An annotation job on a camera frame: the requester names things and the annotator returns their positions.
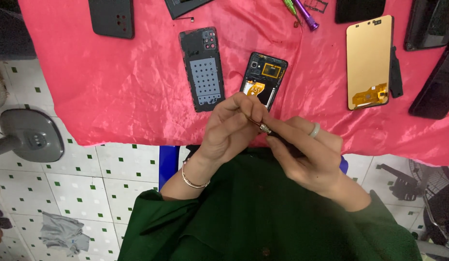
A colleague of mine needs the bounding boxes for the person's left hand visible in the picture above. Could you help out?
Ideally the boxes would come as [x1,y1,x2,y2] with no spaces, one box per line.
[195,92,271,170]

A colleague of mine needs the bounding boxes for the person's right hand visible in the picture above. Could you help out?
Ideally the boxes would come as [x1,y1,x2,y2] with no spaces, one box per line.
[262,116,344,197]

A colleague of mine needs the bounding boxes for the black screwdriver with silver collar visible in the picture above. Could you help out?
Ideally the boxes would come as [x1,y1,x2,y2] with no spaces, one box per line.
[246,116,306,158]

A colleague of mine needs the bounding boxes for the black phone back cover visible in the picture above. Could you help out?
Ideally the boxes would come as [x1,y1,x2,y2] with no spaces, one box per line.
[179,27,226,113]

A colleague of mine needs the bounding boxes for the blue plastic stool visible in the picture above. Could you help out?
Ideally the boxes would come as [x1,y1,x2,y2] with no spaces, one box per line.
[159,145,349,191]

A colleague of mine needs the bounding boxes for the opened black smartphone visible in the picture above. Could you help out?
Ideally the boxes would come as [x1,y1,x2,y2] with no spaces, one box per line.
[240,51,289,111]

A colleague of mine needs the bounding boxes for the dark green garment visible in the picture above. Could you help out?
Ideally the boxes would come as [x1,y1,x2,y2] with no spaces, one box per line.
[117,147,423,261]

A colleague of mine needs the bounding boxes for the red satin cloth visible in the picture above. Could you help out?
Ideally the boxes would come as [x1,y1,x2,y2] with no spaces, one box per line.
[18,0,449,167]

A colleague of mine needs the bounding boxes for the gold backed display panel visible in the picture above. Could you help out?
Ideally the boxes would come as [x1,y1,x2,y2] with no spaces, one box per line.
[346,15,395,111]

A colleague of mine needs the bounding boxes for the black phone battery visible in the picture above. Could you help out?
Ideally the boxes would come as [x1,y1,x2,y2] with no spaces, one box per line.
[164,0,215,20]

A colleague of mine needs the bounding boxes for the glossy black phone screen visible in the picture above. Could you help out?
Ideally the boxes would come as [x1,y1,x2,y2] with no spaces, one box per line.
[408,37,449,120]

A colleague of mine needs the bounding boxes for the green screwdriver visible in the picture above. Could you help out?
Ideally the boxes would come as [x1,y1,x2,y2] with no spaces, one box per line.
[282,0,302,28]

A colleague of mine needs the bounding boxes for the purple screwdriver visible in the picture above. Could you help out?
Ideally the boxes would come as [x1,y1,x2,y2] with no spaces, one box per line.
[292,0,320,32]

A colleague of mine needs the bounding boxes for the black sim tray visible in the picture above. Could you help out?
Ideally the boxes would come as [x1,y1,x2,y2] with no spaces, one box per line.
[303,0,329,14]

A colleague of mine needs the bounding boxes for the black perforated phone case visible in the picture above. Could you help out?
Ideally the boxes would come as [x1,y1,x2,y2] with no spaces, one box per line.
[88,0,135,40]

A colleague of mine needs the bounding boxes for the grey rag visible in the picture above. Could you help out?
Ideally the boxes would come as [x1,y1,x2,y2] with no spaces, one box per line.
[40,212,91,258]

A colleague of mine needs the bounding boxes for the grey fan base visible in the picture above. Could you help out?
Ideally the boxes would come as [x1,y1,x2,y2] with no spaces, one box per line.
[0,108,65,164]

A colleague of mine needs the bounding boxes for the dark grey bag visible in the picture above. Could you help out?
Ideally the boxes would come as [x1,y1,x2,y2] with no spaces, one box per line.
[0,0,37,61]

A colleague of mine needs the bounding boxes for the rose gold bracelet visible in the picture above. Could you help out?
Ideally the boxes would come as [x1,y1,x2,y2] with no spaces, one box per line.
[181,159,211,189]

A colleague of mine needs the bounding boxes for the black plastic floor bracket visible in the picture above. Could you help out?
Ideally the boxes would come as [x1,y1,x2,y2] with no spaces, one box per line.
[376,163,425,202]

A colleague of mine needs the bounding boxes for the black wire fan guard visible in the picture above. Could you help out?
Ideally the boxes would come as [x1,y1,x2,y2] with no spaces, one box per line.
[408,159,449,259]

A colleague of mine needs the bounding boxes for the black phone frame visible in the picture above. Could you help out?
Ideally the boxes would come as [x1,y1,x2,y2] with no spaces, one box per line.
[404,0,449,51]

